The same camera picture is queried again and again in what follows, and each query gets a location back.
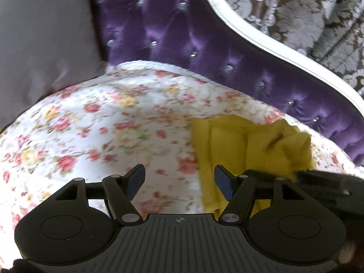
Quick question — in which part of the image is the mustard yellow knit sweater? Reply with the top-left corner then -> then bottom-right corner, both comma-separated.
190,115 -> 317,222

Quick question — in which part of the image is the grey cushion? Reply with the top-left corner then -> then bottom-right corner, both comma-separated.
0,0 -> 106,129

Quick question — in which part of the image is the purple tufted headboard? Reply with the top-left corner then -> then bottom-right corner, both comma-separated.
88,0 -> 364,167

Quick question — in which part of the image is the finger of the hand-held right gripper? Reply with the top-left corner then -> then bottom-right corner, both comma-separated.
242,169 -> 299,185

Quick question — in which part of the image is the brown damask curtain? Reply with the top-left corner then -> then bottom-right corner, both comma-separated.
217,0 -> 364,97

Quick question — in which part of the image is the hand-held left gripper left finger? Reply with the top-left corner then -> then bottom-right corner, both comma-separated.
55,164 -> 146,225

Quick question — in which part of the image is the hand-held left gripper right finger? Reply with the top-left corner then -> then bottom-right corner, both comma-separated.
214,164 -> 306,225

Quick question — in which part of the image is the floral printed blanket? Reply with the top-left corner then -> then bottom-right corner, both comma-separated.
0,60 -> 364,265

